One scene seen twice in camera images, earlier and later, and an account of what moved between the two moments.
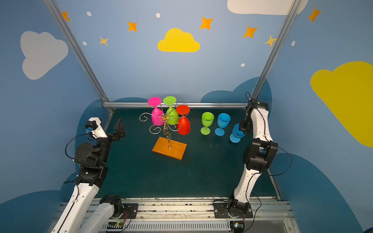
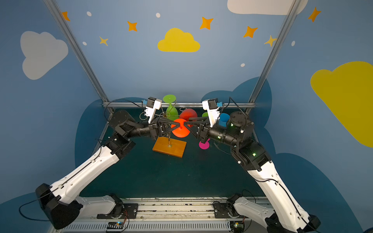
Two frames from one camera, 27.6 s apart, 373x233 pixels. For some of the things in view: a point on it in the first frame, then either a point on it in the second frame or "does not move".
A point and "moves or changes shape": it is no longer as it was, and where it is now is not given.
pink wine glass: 157,114 moves or changes shape
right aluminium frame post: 276,47 does not move
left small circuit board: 115,225 does not move
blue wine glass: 223,121 does not move
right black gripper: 246,126 → 202,131
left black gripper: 114,135 → 156,129
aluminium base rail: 195,215 does not move
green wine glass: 172,118 does not move
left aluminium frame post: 79,53 does not move
